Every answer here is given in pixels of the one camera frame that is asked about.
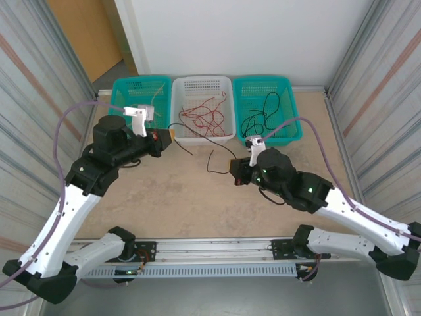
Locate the black cable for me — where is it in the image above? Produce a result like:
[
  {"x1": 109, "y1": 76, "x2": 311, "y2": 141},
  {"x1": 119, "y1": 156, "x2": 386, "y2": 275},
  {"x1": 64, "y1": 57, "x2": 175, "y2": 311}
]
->
[
  {"x1": 262, "y1": 92, "x2": 281, "y2": 131},
  {"x1": 167, "y1": 122, "x2": 237, "y2": 174},
  {"x1": 249, "y1": 110, "x2": 269, "y2": 132},
  {"x1": 241, "y1": 115, "x2": 260, "y2": 136}
]

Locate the teal plastic basket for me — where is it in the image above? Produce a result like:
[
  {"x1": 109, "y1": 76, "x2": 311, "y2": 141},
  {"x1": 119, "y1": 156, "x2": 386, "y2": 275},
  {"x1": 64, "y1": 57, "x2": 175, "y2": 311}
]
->
[
  {"x1": 107, "y1": 75, "x2": 174, "y2": 132},
  {"x1": 232, "y1": 76, "x2": 303, "y2": 148}
]

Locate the white plastic basket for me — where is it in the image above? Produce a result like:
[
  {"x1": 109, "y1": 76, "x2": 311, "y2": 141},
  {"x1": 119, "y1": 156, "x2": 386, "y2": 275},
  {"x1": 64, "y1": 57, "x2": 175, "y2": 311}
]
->
[{"x1": 170, "y1": 75, "x2": 237, "y2": 146}]

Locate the wooden door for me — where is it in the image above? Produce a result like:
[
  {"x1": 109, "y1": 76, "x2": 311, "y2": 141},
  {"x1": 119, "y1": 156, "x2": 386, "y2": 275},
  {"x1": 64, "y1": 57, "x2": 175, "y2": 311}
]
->
[{"x1": 45, "y1": 0, "x2": 139, "y2": 84}]

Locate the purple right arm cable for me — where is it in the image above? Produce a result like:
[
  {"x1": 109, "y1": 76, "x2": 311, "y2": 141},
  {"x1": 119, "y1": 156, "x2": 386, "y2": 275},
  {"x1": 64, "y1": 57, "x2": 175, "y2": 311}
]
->
[{"x1": 261, "y1": 117, "x2": 421, "y2": 241}]

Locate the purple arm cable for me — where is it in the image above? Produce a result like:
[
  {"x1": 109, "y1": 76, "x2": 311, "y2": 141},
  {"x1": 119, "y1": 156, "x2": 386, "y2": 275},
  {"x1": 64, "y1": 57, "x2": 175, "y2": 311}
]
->
[
  {"x1": 0, "y1": 101, "x2": 128, "y2": 310},
  {"x1": 261, "y1": 117, "x2": 421, "y2": 241}
]

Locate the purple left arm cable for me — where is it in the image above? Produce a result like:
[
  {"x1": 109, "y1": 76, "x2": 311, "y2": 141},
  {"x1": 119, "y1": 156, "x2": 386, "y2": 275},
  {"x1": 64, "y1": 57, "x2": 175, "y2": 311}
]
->
[{"x1": 0, "y1": 101, "x2": 128, "y2": 310}]

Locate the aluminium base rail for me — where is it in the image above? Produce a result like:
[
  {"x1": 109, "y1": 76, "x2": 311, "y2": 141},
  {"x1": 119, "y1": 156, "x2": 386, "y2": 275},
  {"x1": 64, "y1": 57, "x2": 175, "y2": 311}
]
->
[{"x1": 70, "y1": 235, "x2": 359, "y2": 264}]

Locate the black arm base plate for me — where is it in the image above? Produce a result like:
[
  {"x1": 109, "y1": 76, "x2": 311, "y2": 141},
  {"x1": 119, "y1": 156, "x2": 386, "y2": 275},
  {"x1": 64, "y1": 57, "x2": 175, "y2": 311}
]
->
[
  {"x1": 270, "y1": 239, "x2": 299, "y2": 261},
  {"x1": 133, "y1": 241, "x2": 157, "y2": 263}
]

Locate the grey slotted cable duct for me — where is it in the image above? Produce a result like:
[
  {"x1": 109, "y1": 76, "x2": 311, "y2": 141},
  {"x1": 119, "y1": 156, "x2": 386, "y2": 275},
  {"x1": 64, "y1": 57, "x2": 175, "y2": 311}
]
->
[{"x1": 81, "y1": 264, "x2": 299, "y2": 280}]

